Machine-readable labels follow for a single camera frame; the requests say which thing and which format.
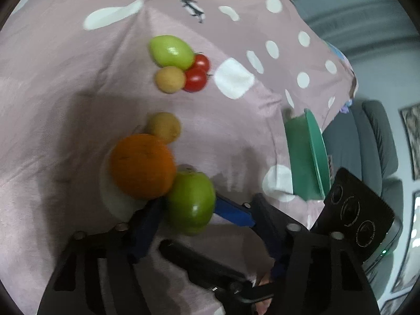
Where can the orange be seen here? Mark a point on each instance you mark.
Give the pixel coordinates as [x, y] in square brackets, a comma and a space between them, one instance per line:
[141, 165]

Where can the red cherry tomato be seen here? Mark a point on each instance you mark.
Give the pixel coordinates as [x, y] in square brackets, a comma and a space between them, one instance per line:
[201, 62]
[196, 79]

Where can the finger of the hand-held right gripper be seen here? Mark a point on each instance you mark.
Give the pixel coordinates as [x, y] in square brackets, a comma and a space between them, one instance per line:
[203, 265]

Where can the pink polka-dot deer blanket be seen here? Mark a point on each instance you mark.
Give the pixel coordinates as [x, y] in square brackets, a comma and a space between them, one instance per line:
[65, 88]

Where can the green plastic bowl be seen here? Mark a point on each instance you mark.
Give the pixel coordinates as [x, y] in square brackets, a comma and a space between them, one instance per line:
[305, 157]

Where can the tan longan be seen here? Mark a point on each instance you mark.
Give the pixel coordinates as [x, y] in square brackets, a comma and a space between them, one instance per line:
[169, 79]
[164, 126]

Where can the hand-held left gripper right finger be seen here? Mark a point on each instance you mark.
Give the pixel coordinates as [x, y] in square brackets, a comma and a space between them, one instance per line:
[229, 211]

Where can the framed wall picture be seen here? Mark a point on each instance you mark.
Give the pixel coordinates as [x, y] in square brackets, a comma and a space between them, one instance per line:
[411, 137]

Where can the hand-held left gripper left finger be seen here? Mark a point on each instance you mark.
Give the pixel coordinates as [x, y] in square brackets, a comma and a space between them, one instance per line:
[144, 233]

